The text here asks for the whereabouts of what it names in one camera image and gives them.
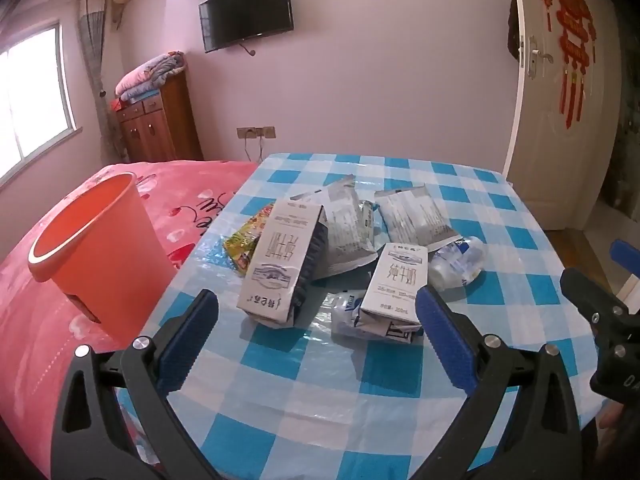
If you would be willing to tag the red door decoration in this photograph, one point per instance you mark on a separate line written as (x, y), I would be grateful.
(570, 15)

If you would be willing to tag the blue white checked tablecloth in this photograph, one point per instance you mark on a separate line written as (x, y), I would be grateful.
(300, 410)

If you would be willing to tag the window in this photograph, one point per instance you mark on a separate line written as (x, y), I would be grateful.
(35, 100)

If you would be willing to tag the grey curtain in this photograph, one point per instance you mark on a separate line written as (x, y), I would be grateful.
(95, 60)

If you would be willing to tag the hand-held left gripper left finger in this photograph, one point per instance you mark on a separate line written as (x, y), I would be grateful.
(190, 340)

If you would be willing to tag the white door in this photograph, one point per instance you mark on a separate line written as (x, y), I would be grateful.
(550, 135)

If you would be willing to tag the dark hanging bag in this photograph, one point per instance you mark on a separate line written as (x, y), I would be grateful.
(513, 30)

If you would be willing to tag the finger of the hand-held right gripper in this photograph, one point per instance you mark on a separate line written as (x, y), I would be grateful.
(622, 255)
(585, 292)

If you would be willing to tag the red box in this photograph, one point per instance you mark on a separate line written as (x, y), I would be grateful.
(116, 105)

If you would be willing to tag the grey wipes packet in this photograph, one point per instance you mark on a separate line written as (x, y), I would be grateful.
(415, 215)
(345, 230)

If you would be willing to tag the yellow snack packet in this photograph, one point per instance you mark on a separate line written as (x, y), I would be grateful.
(245, 245)

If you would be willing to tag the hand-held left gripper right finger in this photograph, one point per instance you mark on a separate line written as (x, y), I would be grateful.
(445, 340)

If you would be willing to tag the large white milk carton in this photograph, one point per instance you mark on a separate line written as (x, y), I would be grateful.
(280, 265)

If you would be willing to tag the clear plastic wrapper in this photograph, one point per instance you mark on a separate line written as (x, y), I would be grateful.
(345, 315)

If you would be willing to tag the wall power sockets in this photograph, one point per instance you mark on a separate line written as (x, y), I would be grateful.
(255, 133)

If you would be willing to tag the folded pink blue blankets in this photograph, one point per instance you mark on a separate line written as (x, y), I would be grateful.
(150, 77)

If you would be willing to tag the brown wooden cabinet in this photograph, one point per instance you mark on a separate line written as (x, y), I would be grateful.
(155, 125)

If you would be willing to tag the orange plastic bucket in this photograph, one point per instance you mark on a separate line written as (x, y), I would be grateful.
(100, 250)

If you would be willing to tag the person's right hand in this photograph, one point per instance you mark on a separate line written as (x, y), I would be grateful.
(611, 417)

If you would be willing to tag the small white milk carton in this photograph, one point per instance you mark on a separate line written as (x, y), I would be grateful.
(392, 280)

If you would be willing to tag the crushed clear plastic bottle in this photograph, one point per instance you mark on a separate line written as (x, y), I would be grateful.
(457, 267)

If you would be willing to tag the black wall television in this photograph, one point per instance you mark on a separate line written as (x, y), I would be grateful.
(245, 10)

